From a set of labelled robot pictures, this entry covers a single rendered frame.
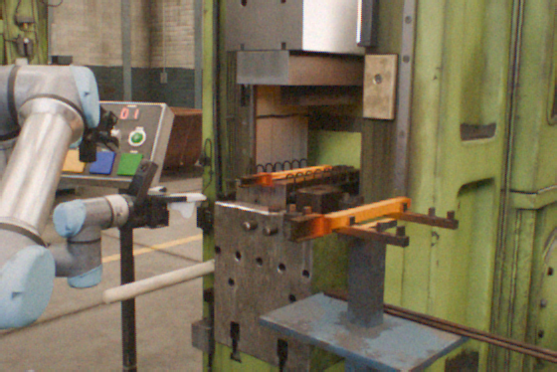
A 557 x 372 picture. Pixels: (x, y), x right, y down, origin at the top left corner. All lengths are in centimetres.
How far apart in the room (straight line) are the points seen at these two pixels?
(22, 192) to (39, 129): 14
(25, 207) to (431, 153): 104
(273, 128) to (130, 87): 935
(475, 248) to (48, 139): 139
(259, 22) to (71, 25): 904
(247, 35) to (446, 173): 69
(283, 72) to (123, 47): 963
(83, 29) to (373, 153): 938
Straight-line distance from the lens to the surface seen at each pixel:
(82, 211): 139
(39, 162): 108
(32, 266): 94
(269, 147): 209
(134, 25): 1149
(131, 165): 202
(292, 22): 174
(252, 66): 183
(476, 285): 210
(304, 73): 180
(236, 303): 191
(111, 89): 1116
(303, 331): 141
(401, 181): 172
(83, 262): 142
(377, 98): 171
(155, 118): 207
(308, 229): 122
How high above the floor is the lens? 128
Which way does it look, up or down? 9 degrees down
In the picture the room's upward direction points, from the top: 1 degrees clockwise
